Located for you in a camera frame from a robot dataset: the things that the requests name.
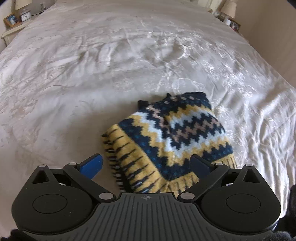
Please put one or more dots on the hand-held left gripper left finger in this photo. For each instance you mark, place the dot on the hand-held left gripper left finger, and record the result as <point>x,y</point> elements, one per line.
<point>92,164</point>

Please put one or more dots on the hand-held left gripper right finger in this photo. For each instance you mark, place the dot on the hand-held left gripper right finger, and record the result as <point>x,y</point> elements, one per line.
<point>199,165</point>

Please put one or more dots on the navy yellow patterned knit sweater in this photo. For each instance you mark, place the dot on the navy yellow patterned knit sweater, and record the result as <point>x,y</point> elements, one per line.
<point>171,141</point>

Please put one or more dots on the cream embroidered bed cover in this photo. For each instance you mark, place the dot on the cream embroidered bed cover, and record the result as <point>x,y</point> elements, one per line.
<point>104,69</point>

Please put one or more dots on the dark cloth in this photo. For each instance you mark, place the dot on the dark cloth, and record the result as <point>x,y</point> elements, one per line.
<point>290,213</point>

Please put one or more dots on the white mug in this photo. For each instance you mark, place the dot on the white mug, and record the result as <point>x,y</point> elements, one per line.
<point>227,22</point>

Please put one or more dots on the white bedside table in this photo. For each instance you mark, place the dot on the white bedside table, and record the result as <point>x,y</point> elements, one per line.
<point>11,31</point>

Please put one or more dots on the table lamp cream shade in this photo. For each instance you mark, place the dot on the table lamp cream shade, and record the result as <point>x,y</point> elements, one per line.
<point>23,4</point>
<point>227,9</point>

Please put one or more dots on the small white desk clock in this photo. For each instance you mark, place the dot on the small white desk clock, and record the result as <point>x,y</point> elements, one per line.
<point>25,16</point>

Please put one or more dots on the dark picture frame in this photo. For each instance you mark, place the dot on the dark picture frame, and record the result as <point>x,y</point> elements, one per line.
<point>235,26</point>

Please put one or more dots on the wooden picture frame blue photo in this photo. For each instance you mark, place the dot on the wooden picture frame blue photo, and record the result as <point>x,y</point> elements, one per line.
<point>12,20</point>

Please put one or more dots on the white wall socket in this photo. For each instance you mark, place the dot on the white wall socket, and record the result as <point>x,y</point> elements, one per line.
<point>42,7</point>

